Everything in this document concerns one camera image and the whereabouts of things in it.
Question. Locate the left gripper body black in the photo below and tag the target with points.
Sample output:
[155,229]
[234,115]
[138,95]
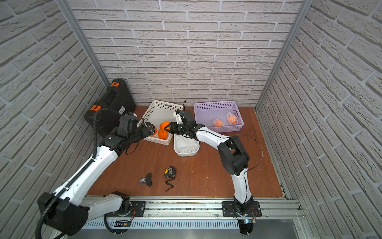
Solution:
[142,131]

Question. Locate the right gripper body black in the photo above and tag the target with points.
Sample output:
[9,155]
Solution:
[181,129]

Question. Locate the white foam net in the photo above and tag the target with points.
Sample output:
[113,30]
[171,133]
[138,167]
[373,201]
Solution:
[189,147]

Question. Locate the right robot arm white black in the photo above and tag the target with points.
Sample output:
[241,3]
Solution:
[233,155]

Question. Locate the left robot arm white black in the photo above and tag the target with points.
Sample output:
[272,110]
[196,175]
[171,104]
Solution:
[64,209]

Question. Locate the white plastic tub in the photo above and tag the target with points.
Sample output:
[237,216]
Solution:
[182,138]

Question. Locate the white perforated plastic basket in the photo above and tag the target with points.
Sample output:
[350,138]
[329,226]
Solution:
[157,113]

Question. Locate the purple perforated plastic basket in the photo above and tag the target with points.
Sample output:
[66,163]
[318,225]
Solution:
[206,112]

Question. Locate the black plastic tool case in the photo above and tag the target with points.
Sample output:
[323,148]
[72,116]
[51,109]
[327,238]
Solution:
[117,98]

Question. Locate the yellow black tape measure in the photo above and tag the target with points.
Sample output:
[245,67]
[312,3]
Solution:
[170,172]

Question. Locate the small black gripper part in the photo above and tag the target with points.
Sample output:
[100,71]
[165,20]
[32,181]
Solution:
[147,180]

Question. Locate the aluminium mounting rail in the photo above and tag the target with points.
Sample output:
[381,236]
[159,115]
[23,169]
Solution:
[197,213]

